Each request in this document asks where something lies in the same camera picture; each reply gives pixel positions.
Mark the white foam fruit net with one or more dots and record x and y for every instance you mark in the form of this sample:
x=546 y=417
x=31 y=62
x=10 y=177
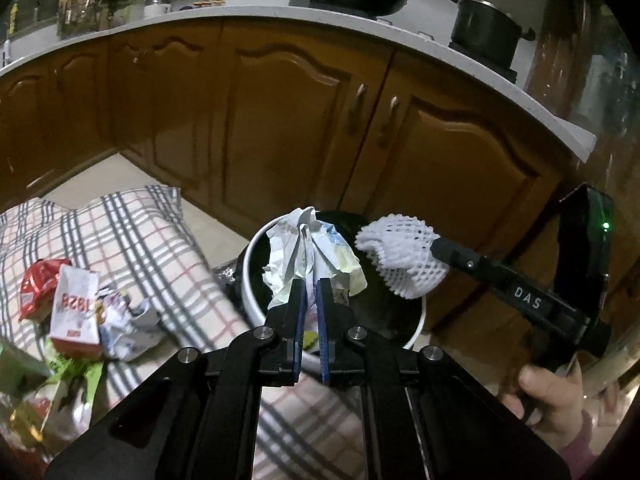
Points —
x=400 y=255

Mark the white paper wrapper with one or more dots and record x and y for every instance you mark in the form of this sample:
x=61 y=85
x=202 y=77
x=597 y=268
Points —
x=287 y=255

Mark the plastic wrapped door frame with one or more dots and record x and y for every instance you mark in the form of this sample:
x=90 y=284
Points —
x=575 y=70

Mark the clear yellow plastic wrapper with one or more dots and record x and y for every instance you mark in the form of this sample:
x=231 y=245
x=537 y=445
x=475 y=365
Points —
x=50 y=420

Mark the white and red carton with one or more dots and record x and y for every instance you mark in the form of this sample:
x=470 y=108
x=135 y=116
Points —
x=75 y=310

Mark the glass jar with metal lid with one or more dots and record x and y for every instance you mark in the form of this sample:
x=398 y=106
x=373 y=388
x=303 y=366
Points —
x=157 y=5

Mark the red foil snack bag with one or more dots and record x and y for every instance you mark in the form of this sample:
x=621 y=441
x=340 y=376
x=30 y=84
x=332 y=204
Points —
x=42 y=282

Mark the green box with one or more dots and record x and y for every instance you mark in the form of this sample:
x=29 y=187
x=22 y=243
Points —
x=20 y=365

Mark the yellow green wrapper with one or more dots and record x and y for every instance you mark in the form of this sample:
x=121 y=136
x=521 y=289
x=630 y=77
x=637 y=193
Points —
x=310 y=341

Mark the black bin liner bag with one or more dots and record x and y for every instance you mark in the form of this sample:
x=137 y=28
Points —
x=385 y=310

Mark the black cooking pot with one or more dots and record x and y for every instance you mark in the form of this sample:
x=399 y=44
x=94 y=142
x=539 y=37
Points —
x=485 y=22

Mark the green snack packet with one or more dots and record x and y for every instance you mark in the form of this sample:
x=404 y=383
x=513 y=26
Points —
x=80 y=375

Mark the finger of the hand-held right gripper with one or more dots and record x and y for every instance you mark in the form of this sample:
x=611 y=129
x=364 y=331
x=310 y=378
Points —
x=457 y=256

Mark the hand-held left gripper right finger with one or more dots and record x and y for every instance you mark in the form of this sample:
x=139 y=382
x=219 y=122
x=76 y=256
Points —
x=323 y=325

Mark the crumpled silver wrapper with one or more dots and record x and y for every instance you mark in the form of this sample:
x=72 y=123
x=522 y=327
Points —
x=127 y=332

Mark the white round trash bin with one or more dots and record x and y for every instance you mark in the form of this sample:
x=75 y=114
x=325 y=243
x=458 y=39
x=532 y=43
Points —
x=252 y=305

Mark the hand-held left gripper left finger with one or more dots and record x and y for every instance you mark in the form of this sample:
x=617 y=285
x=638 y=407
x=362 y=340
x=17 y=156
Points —
x=298 y=320

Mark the plaid blanket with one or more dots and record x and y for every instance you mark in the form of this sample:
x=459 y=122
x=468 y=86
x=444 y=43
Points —
x=150 y=255

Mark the person's right forearm pink sleeve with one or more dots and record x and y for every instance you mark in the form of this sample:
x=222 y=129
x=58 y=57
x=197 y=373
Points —
x=582 y=452

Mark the person's right hand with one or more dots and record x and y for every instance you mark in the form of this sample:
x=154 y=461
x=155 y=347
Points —
x=555 y=405

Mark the brown wooden kitchen cabinet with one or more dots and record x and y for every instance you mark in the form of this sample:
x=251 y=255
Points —
x=280 y=125

